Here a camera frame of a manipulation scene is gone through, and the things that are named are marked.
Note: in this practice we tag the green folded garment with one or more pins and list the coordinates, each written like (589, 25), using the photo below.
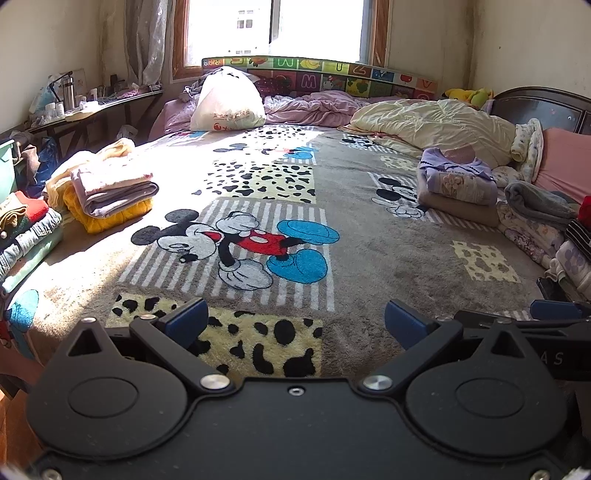
(37, 261)

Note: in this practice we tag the beige folded garment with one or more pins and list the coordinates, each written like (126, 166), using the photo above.
(461, 212)

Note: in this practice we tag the pale blue plastic bag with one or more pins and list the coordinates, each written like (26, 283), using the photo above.
(44, 94)

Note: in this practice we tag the colourful alphabet play mat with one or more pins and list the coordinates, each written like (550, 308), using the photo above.
(323, 76)

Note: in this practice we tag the black striped garment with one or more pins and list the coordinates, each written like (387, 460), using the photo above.
(579, 240)

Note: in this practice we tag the folded blue jeans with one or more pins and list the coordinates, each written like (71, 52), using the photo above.
(27, 237)

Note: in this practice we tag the floral folded cloth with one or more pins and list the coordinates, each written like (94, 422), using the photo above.
(526, 235)

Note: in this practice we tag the yellow folded sweater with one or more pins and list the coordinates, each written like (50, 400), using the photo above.
(111, 220)

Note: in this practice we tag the yellow plush toy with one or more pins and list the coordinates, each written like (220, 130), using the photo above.
(468, 95)

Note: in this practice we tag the white purple-dotted garment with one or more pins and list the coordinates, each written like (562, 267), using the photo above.
(572, 270)

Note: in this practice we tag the grey lace curtain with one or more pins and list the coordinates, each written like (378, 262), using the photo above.
(147, 41)

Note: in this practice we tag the cartoon mouse printed blanket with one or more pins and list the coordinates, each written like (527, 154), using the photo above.
(369, 258)

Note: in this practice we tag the red folded garment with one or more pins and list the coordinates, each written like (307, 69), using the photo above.
(27, 210)

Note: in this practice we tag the cream quilt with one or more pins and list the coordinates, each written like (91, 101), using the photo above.
(434, 127)

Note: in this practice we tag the white spotted cloth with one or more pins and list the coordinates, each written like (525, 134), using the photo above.
(528, 143)

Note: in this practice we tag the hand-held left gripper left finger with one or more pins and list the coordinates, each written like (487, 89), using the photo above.
(184, 321)

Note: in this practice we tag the pink pillow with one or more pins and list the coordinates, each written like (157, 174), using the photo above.
(565, 161)

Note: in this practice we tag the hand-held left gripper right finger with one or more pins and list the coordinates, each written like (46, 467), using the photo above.
(406, 323)

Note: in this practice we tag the white plastic bag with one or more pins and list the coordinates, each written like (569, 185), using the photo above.
(228, 99)

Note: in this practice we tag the stack of folded clothes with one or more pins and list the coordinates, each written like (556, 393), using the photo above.
(115, 189)

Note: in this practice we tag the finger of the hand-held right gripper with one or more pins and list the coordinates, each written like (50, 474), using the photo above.
(545, 326)
(558, 310)

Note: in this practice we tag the grey folded garment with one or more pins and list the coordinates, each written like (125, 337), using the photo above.
(538, 203)

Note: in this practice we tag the purple quilt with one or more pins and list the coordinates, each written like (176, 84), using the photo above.
(314, 108)

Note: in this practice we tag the steel thermos flask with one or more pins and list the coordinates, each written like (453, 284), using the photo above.
(69, 92)

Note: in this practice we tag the green plastic bin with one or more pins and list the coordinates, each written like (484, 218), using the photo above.
(6, 170)

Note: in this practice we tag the wooden framed window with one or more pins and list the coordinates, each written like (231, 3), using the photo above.
(318, 27)

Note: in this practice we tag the dark wooden headboard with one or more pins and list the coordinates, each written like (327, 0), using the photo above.
(545, 108)

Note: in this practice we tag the purple flower sweater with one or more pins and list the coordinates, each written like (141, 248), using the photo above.
(457, 180)

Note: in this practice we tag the cream folded garment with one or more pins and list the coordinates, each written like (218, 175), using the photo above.
(106, 152)

